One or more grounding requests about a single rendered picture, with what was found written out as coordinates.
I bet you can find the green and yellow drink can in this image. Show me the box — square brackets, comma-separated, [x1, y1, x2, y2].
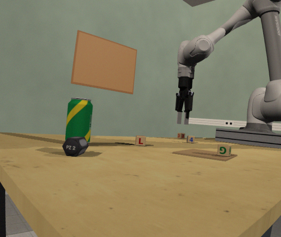
[65, 97, 93, 143]

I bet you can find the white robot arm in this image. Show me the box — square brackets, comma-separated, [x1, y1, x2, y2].
[177, 0, 281, 133]

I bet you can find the tan square mat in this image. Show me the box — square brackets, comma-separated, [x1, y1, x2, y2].
[173, 149, 237, 161]

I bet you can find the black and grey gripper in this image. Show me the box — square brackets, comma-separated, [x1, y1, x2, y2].
[175, 78, 194, 125]

